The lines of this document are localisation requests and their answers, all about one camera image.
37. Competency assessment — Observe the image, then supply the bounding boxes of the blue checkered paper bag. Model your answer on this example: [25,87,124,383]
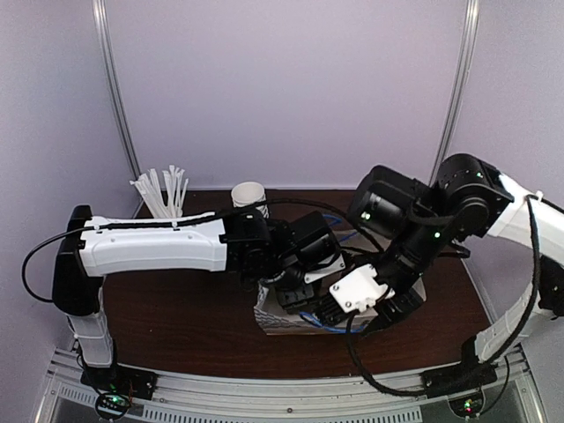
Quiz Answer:
[254,246,409,335]

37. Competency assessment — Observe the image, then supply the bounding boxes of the paper cups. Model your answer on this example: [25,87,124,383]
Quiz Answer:
[231,182,266,207]

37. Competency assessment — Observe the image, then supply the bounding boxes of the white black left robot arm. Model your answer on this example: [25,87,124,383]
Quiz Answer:
[52,205,345,391]

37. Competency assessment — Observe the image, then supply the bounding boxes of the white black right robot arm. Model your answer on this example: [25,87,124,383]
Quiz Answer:
[330,153,563,390]

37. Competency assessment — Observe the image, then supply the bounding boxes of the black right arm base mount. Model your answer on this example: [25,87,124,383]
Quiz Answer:
[421,361,497,398]

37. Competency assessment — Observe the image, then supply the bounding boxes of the aluminium table front rail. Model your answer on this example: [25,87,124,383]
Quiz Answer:
[37,345,545,423]

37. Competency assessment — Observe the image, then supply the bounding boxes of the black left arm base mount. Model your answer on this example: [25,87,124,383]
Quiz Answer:
[78,360,158,400]

